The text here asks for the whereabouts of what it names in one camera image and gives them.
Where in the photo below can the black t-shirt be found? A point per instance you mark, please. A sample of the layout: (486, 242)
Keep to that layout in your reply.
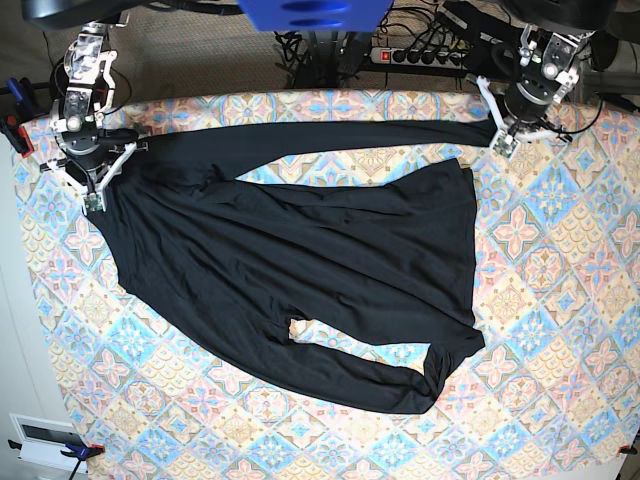
(360, 296)

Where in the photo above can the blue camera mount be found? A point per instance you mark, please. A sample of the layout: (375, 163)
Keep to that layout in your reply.
(315, 15)

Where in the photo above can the red black clamp upper left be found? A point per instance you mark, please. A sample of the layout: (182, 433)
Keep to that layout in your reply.
(11, 123)

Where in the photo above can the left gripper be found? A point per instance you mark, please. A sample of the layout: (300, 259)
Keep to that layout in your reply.
(526, 101)

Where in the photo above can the white power strip red switch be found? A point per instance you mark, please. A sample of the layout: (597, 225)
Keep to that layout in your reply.
(435, 57)

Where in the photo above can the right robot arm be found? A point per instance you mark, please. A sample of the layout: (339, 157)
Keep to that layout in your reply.
(87, 63)

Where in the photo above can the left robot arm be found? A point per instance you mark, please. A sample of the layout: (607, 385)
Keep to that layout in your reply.
(542, 66)

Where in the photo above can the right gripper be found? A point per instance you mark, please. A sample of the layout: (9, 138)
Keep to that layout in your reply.
(95, 156)

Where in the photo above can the blue clamp lower left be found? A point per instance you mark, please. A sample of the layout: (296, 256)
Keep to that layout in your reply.
(75, 452)

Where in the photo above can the patterned tablecloth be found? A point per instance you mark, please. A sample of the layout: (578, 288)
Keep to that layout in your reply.
(556, 388)

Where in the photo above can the white floor vent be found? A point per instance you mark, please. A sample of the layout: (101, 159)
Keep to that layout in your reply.
(42, 441)

